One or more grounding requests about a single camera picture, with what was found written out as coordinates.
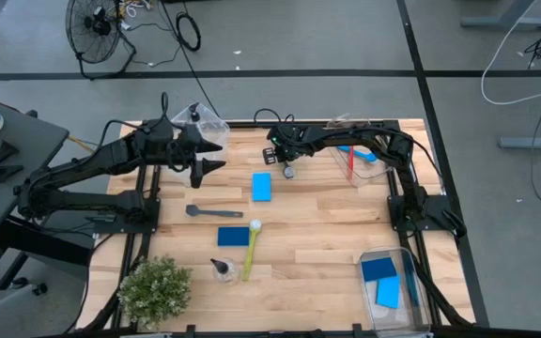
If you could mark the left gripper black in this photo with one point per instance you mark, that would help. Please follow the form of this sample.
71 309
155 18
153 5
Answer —
167 143

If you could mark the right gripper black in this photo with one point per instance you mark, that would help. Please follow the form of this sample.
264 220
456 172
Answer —
289 143

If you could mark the grey spoon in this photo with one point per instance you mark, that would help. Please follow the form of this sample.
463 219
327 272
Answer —
289 172

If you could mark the clear soap bottle black pump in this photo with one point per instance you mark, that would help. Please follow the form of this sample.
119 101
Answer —
221 266
194 114

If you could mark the light blue sponge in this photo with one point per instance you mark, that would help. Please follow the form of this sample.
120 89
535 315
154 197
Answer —
261 187
388 292

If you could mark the dark grey scraper brush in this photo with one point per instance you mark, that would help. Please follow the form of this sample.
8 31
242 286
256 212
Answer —
195 210

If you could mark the dark blue sponge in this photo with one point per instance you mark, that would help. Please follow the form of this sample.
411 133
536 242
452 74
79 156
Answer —
377 269
233 236

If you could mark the green dish brush white bristles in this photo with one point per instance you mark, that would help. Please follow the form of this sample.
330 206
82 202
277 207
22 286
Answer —
251 253

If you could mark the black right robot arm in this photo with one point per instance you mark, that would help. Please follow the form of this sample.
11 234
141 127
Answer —
345 136

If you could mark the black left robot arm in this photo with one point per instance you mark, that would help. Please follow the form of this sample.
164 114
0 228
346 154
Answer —
87 162

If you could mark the large square clear plastic tub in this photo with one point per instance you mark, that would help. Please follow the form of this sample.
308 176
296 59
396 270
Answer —
214 127

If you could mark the red dish brush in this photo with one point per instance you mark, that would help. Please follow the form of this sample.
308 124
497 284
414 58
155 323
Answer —
350 164

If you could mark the artificial green plant white flowers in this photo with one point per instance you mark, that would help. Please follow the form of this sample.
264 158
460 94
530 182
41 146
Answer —
155 291

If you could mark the black floor fan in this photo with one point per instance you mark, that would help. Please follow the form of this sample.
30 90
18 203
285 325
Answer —
93 28

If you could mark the small black plastic part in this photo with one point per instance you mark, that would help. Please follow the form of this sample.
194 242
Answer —
6 173
5 151

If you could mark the narrow clear plastic bin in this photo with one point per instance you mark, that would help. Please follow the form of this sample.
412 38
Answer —
395 319

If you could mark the office chair base with casters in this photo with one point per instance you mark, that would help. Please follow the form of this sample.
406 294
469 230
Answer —
39 287

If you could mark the grey desk foot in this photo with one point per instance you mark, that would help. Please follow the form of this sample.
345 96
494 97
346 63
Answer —
533 142

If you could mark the black aluminium table frame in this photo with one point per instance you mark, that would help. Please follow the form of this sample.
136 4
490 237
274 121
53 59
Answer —
247 124

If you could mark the grey desk leg frame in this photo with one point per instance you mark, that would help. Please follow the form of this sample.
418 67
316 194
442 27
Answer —
505 21

